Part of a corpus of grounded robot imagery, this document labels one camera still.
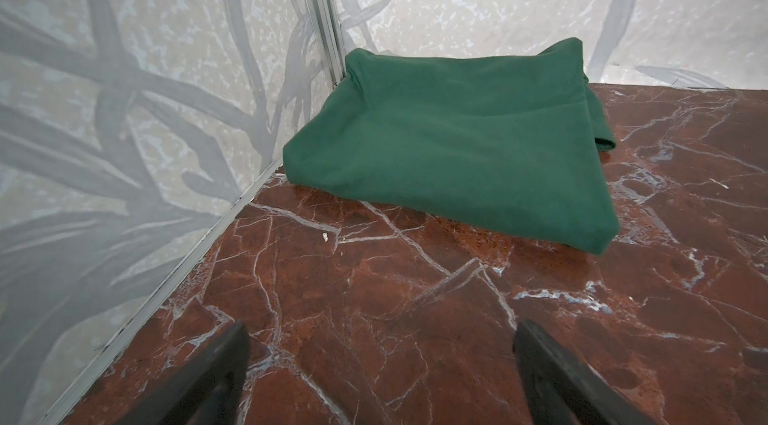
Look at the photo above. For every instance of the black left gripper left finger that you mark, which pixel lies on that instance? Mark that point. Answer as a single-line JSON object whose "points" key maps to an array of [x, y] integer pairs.
{"points": [[206, 390]]}

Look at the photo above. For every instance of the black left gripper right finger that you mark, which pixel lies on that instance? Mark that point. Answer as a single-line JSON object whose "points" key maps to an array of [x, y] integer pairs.
{"points": [[561, 389]]}

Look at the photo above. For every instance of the green t-shirt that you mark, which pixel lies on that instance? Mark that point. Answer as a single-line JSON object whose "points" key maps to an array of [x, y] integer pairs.
{"points": [[505, 143]]}

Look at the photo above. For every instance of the aluminium frame post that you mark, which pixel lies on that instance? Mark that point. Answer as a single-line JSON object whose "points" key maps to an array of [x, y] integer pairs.
{"points": [[328, 28]]}

